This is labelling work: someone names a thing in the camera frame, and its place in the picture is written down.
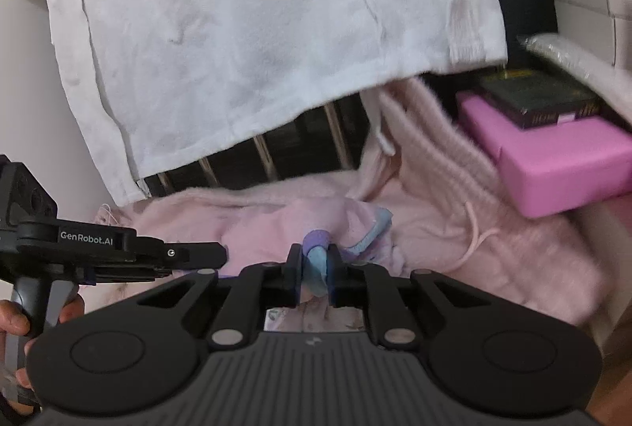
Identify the white hanging cloth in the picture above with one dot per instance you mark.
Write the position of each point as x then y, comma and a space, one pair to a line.
256, 26

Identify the metal railing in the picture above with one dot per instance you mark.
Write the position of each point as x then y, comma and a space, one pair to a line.
266, 149

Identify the person's left hand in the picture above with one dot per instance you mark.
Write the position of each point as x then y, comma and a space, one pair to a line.
12, 317

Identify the pink fuzzy garment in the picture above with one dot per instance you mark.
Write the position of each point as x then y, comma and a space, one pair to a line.
444, 218

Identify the plastic wrapped pale package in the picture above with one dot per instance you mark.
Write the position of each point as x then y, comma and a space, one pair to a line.
577, 61

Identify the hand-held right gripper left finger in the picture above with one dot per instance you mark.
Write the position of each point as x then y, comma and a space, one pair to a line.
295, 278

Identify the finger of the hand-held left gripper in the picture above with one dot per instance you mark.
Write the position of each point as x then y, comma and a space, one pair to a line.
197, 253
128, 274

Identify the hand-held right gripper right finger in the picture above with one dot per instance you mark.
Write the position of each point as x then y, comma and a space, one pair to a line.
334, 278

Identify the dark book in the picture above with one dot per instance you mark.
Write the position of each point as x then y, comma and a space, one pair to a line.
543, 98

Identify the pink box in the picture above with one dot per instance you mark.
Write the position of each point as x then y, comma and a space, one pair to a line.
553, 159

